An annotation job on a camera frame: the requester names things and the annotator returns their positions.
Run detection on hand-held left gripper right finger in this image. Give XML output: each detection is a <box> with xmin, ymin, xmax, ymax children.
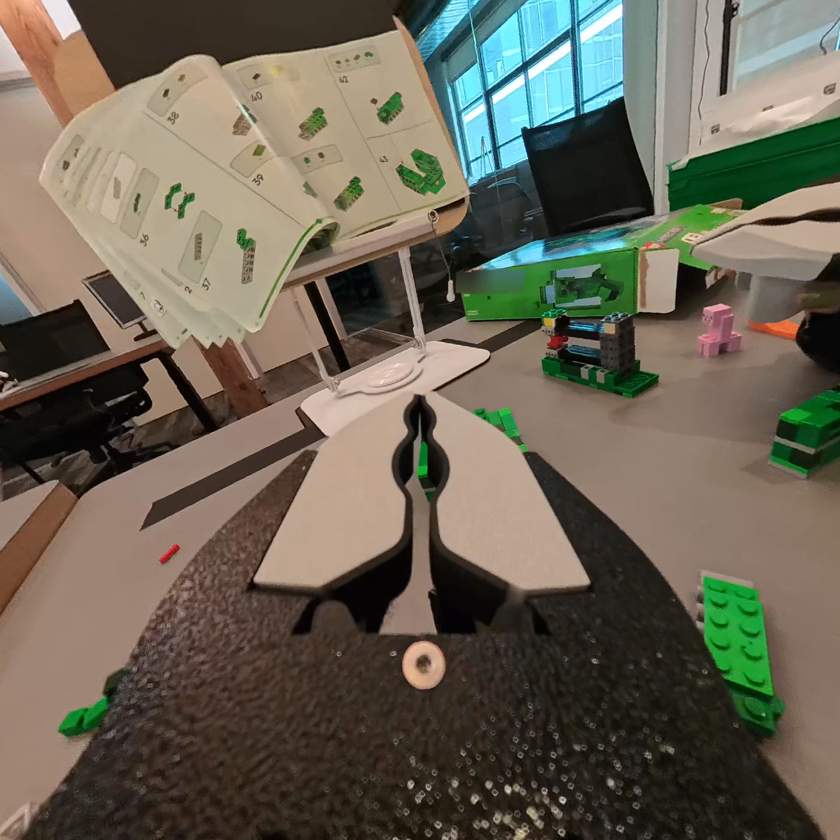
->
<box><xmin>422</xmin><ymin>394</ymin><xmax>593</xmax><ymax>608</ymax></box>

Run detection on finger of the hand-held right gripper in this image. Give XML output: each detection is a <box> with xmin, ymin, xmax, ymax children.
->
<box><xmin>691</xmin><ymin>223</ymin><xmax>840</xmax><ymax>324</ymax></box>
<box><xmin>728</xmin><ymin>185</ymin><xmax>840</xmax><ymax>228</ymax></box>

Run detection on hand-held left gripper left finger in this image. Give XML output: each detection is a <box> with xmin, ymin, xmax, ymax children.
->
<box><xmin>252</xmin><ymin>392</ymin><xmax>427</xmax><ymax>601</ymax></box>

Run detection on grey desk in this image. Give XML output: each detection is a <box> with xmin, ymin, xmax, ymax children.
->
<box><xmin>0</xmin><ymin>259</ymin><xmax>840</xmax><ymax>840</ymax></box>

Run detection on wooden side desk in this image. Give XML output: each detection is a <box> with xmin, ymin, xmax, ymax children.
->
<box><xmin>0</xmin><ymin>336</ymin><xmax>219</xmax><ymax>434</ymax></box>

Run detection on green and white cardboard box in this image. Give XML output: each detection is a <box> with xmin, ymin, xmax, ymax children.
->
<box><xmin>665</xmin><ymin>64</ymin><xmax>840</xmax><ymax>212</ymax></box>

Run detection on pink pig figure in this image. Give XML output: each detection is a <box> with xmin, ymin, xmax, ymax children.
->
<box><xmin>696</xmin><ymin>302</ymin><xmax>743</xmax><ymax>358</ymax></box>

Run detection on large green brick assembly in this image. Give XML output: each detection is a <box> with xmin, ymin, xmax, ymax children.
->
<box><xmin>768</xmin><ymin>388</ymin><xmax>840</xmax><ymax>480</ymax></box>

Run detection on white book stand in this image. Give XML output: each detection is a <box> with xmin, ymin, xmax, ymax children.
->
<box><xmin>289</xmin><ymin>206</ymin><xmax>492</xmax><ymax>438</ymax></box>

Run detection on black upright pole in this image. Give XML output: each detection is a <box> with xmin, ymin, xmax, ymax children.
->
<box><xmin>718</xmin><ymin>0</ymin><xmax>744</xmax><ymax>94</ymax></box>

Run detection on green toy box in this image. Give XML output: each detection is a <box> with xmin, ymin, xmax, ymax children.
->
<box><xmin>455</xmin><ymin>202</ymin><xmax>744</xmax><ymax>324</ymax></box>

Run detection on black grey green brick build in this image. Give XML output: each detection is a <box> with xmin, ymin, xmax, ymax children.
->
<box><xmin>541</xmin><ymin>308</ymin><xmax>660</xmax><ymax>400</ymax></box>

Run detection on black mesh office chair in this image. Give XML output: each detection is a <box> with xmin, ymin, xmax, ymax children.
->
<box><xmin>521</xmin><ymin>97</ymin><xmax>658</xmax><ymax>238</ymax></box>

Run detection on green plate on grey plate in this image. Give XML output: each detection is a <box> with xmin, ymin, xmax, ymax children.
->
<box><xmin>694</xmin><ymin>569</ymin><xmax>786</xmax><ymax>740</ymax></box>

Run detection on large paned window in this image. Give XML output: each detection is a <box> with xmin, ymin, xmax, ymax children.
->
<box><xmin>413</xmin><ymin>0</ymin><xmax>626</xmax><ymax>186</ymax></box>

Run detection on small grey monitor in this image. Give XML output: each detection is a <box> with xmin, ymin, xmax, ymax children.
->
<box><xmin>81</xmin><ymin>269</ymin><xmax>151</xmax><ymax>343</ymax></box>

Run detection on scattered small green bricks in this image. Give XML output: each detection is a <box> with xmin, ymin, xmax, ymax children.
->
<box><xmin>57</xmin><ymin>668</ymin><xmax>130</xmax><ymax>740</ymax></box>

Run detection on green instruction booklet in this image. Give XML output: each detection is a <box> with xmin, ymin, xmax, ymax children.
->
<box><xmin>39</xmin><ymin>29</ymin><xmax>471</xmax><ymax>350</ymax></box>

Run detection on black panel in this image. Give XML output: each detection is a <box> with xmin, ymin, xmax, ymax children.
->
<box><xmin>66</xmin><ymin>0</ymin><xmax>409</xmax><ymax>88</ymax></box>

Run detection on white dangling cord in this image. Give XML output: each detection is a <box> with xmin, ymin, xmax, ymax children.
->
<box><xmin>429</xmin><ymin>211</ymin><xmax>458</xmax><ymax>304</ymax></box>

